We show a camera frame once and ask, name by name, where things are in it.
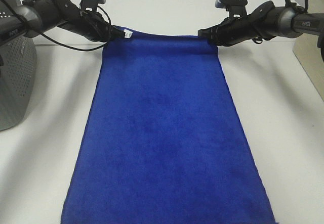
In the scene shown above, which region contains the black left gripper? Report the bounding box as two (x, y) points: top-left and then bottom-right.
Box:
(54, 0), (126, 42)

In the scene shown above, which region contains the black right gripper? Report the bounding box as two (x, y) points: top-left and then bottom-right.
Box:
(197, 1), (275, 47)

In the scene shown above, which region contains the blue microfibre towel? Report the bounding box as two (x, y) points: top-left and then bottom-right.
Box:
(61, 31), (275, 223)

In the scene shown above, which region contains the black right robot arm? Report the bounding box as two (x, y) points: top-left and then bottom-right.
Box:
(197, 1), (323, 56)

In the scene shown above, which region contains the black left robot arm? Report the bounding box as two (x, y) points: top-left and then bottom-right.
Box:
(1, 0), (127, 52)

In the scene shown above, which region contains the white towel label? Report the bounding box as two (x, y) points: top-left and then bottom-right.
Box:
(124, 29), (133, 39)

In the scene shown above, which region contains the beige plastic bin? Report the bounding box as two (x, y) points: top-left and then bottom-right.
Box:
(293, 34), (323, 100)

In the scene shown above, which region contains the grey perforated plastic basket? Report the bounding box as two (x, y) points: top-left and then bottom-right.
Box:
(0, 0), (38, 132)

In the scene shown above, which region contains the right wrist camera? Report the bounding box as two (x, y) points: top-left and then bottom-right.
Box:
(215, 0), (248, 19)

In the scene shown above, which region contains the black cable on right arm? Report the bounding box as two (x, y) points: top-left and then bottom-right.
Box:
(252, 0), (324, 45)

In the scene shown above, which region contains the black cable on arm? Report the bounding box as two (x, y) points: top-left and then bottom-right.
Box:
(0, 0), (112, 52)
(252, 0), (324, 45)

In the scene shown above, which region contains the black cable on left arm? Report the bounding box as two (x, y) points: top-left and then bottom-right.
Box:
(0, 0), (112, 52)

